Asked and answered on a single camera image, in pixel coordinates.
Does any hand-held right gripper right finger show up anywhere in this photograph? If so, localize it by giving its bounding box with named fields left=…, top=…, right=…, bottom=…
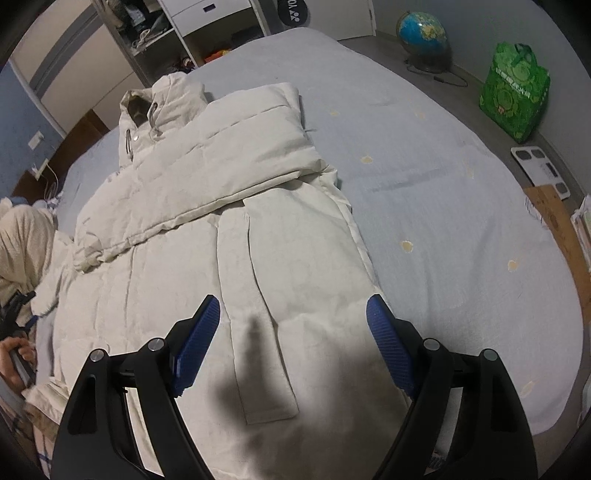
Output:
left=366, top=294, right=539, bottom=480

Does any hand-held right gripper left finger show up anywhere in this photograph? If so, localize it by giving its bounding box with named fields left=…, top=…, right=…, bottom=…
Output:
left=52, top=294, right=221, bottom=480

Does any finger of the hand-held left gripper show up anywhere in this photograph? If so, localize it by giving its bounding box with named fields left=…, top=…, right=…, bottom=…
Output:
left=0, top=291, right=38, bottom=330

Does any cream white puffer jacket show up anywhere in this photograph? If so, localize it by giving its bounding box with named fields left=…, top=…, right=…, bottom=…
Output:
left=23, top=71, right=416, bottom=480

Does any person's left hand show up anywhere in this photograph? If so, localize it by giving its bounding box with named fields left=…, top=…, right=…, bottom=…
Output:
left=0, top=339, right=36, bottom=388

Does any plaid cloth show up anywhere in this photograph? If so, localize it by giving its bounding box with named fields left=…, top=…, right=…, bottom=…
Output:
left=0, top=399, right=63, bottom=480

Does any cream fleece blanket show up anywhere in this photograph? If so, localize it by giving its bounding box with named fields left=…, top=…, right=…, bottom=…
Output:
left=0, top=198, right=58, bottom=305

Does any bed with light blue sheet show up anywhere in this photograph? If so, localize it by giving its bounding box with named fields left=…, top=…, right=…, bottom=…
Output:
left=9, top=25, right=585, bottom=480

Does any brown wooden headboard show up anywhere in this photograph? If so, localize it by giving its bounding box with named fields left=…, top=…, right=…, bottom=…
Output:
left=11, top=111, right=112, bottom=199

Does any brown cardboard sheet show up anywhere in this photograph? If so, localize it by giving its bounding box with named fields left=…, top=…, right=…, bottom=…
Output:
left=523, top=185, right=591, bottom=287

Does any white paper stack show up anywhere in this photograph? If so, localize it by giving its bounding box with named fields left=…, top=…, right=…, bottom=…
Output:
left=570, top=196, right=591, bottom=273

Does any white bathroom scale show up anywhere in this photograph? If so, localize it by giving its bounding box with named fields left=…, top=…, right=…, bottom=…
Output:
left=510, top=145, right=572, bottom=200

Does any white and grey wardrobe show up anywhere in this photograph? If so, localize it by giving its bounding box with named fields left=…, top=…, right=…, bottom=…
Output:
left=9, top=0, right=153, bottom=134

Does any green printed shopping bag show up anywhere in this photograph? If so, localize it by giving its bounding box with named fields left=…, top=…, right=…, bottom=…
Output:
left=478, top=41, right=551, bottom=143

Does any blue desk globe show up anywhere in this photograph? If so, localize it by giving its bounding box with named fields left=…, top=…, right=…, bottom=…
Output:
left=397, top=10, right=451, bottom=75

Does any white open shelf unit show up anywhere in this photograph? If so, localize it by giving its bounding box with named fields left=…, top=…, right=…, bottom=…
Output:
left=92, top=0, right=273, bottom=88

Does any white door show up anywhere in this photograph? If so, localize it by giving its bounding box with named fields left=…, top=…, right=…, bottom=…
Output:
left=337, top=0, right=376, bottom=40

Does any black racket bag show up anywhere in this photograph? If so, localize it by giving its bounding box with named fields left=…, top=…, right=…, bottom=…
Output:
left=277, top=0, right=312, bottom=28

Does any white charging cable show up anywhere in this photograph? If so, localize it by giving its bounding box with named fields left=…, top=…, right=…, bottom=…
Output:
left=42, top=172, right=62, bottom=205

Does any black globe power cable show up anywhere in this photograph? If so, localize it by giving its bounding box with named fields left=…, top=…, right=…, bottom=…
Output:
left=431, top=71, right=469, bottom=89

